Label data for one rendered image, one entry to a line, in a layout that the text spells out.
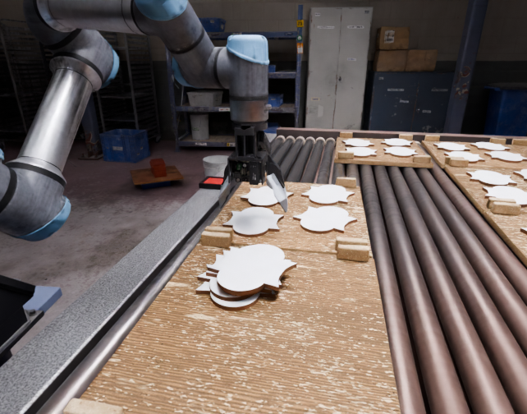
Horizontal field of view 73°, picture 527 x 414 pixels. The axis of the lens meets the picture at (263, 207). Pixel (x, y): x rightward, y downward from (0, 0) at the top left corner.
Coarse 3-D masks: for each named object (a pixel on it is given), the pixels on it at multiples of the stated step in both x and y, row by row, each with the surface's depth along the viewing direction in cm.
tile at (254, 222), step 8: (248, 208) 87; (256, 208) 87; (264, 208) 87; (232, 216) 83; (240, 216) 83; (248, 216) 83; (256, 216) 83; (264, 216) 83; (272, 216) 83; (280, 216) 83; (224, 224) 79; (232, 224) 79; (240, 224) 79; (248, 224) 79; (256, 224) 79; (264, 224) 79; (272, 224) 79; (240, 232) 75; (248, 232) 75; (256, 232) 75; (264, 232) 76
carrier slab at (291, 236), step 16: (240, 192) 100; (304, 192) 100; (224, 208) 89; (240, 208) 89; (272, 208) 89; (288, 208) 89; (304, 208) 89; (352, 208) 89; (288, 224) 81; (352, 224) 81; (240, 240) 74; (256, 240) 74; (272, 240) 74; (288, 240) 74; (304, 240) 74; (320, 240) 74; (368, 240) 74
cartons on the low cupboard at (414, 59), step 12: (384, 36) 476; (396, 36) 474; (408, 36) 473; (384, 48) 482; (396, 48) 481; (384, 60) 489; (396, 60) 488; (408, 60) 486; (420, 60) 483; (432, 60) 482
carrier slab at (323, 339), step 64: (192, 256) 68; (320, 256) 68; (192, 320) 51; (256, 320) 51; (320, 320) 51; (384, 320) 51; (128, 384) 41; (192, 384) 41; (256, 384) 41; (320, 384) 41; (384, 384) 41
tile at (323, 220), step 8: (312, 208) 87; (320, 208) 87; (328, 208) 87; (336, 208) 87; (296, 216) 83; (304, 216) 83; (312, 216) 83; (320, 216) 83; (328, 216) 83; (336, 216) 83; (344, 216) 83; (304, 224) 79; (312, 224) 79; (320, 224) 79; (328, 224) 79; (336, 224) 79; (344, 224) 79; (312, 232) 77; (320, 232) 76; (328, 232) 77
